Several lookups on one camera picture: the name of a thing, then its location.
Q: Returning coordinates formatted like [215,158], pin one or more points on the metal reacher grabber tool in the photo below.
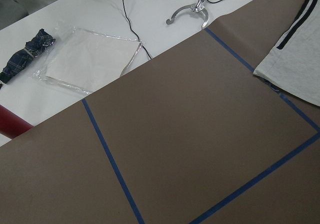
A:
[197,7]

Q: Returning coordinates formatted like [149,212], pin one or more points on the grey cartoon print t-shirt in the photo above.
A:
[293,63]

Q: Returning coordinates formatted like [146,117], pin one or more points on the red cylinder bottle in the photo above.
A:
[12,125]

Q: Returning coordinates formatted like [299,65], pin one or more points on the white paper in plastic sleeve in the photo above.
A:
[84,60]

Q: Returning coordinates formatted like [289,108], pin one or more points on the folded dark plaid umbrella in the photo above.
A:
[22,58]

